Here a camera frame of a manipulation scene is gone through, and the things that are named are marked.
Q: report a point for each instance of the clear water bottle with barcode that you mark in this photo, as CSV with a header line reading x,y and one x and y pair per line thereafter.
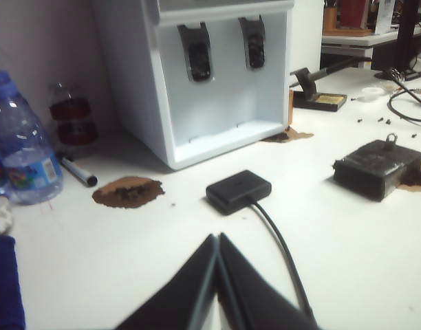
x,y
24,137

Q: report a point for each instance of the white water dispenser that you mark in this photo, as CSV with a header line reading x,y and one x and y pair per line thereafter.
x,y
227,103

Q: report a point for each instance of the clear bottle with red bands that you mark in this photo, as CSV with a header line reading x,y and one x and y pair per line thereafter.
x,y
73,132

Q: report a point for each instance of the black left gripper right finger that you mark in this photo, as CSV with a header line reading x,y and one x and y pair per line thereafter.
x,y
251,302

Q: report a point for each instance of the white carton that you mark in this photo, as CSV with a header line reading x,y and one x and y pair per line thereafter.
x,y
384,17

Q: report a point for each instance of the wooden pen holder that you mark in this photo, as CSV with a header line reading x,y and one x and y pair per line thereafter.
x,y
331,19

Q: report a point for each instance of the black marker pen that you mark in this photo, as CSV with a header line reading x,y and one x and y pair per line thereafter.
x,y
78,172

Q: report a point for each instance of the white desk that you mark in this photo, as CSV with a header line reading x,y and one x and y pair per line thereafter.
x,y
344,39

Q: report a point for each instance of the black monitor stand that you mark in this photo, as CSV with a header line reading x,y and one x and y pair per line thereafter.
x,y
408,34

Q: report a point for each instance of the black soldering iron stand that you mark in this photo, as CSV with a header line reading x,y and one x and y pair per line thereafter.
x,y
320,103

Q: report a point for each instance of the black taped box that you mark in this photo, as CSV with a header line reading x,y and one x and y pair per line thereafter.
x,y
372,172

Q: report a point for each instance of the brown patch with black crumbs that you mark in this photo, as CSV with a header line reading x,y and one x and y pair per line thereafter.
x,y
110,196

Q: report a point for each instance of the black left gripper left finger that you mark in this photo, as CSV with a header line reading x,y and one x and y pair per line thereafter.
x,y
176,302

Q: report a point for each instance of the blue cloth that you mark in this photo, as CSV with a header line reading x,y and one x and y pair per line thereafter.
x,y
5,285

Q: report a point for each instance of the black soldering iron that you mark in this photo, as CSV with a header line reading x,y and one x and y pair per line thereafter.
x,y
334,68

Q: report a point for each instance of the red box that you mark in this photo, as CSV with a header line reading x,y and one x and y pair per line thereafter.
x,y
353,13

